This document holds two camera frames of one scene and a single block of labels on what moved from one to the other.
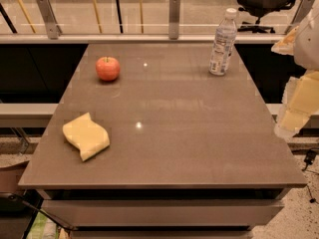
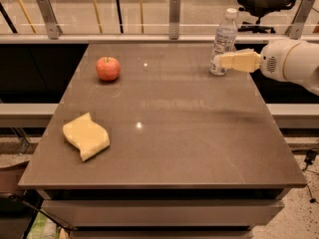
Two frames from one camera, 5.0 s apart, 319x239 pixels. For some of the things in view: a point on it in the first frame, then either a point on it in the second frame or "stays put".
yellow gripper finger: x=286 y=45 to x=245 y=51
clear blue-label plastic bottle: x=224 y=42 stays put
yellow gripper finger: x=300 y=104 to x=247 y=62
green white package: x=43 y=227 stays put
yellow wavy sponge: x=86 y=134 stays put
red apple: x=107 y=68 stays put
